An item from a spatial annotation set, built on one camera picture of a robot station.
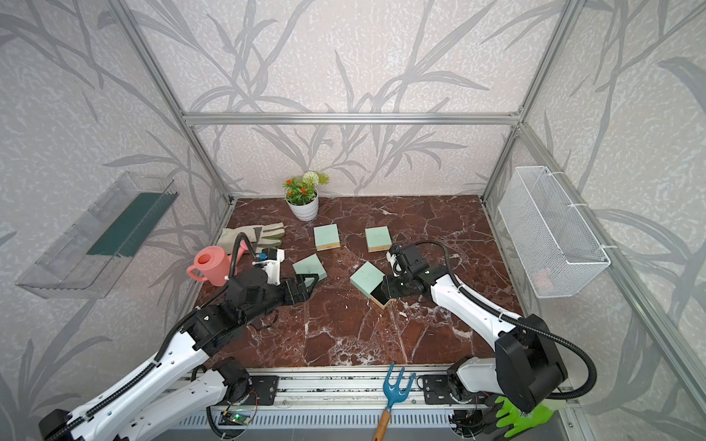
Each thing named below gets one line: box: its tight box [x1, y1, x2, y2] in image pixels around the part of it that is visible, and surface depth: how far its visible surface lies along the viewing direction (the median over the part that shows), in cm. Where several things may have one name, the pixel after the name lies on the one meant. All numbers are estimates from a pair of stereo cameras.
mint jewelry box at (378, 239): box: [364, 226, 393, 253], surface depth 106 cm
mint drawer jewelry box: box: [349, 260, 391, 310], surface depth 94 cm
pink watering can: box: [186, 239, 250, 287], surface depth 90 cm
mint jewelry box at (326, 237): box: [312, 222, 342, 252], surface depth 106 cm
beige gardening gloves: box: [216, 221, 286, 253], surface depth 110 cm
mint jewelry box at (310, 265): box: [292, 253, 329, 287], surface depth 99 cm
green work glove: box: [494, 395, 555, 439], surface depth 70 cm
